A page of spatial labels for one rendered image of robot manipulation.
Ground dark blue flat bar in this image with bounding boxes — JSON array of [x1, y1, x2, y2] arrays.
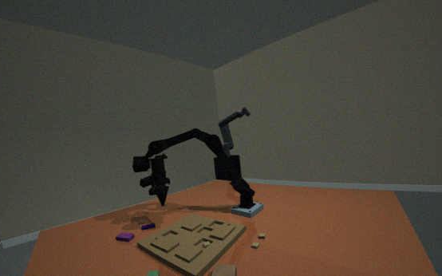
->
[[141, 223, 156, 231]]

